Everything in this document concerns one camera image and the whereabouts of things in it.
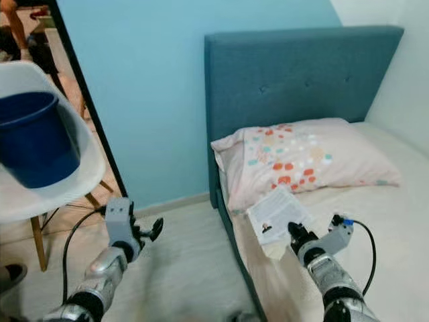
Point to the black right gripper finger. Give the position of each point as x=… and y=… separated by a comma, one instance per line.
x=295, y=229

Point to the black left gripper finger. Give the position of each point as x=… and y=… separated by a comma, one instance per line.
x=157, y=227

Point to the white hardcover book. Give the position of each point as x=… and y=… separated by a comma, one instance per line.
x=275, y=213

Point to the pink patterned pillow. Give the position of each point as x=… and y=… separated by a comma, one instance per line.
x=308, y=157

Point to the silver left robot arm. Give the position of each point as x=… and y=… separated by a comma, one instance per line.
x=107, y=272

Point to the white mattress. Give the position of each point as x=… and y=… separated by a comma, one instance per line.
x=395, y=221

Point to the white plastic chair wooden legs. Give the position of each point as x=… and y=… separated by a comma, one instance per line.
x=40, y=201

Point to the dark round shoe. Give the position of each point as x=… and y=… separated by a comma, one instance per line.
x=13, y=278

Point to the blue plastic bucket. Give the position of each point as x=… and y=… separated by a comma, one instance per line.
x=37, y=144

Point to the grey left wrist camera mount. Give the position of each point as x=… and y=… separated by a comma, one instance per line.
x=119, y=220

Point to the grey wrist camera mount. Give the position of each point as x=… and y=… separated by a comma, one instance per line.
x=119, y=220
x=335, y=236

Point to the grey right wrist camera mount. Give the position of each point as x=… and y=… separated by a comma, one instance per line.
x=335, y=236

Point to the dark door frame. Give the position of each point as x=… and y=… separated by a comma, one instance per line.
x=88, y=100

